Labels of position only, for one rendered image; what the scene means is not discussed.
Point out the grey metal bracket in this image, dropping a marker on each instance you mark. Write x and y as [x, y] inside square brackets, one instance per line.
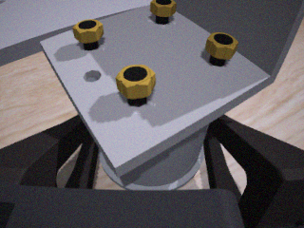
[190, 92]

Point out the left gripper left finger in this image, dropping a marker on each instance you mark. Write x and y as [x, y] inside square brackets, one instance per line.
[36, 160]

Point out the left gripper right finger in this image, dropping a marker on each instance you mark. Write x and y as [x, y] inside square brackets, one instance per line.
[274, 193]

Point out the grey shallow rectangular tray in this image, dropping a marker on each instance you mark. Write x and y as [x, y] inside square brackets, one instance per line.
[19, 19]

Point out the brass hex nut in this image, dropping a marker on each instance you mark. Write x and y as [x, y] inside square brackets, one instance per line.
[136, 81]
[221, 45]
[88, 31]
[163, 8]

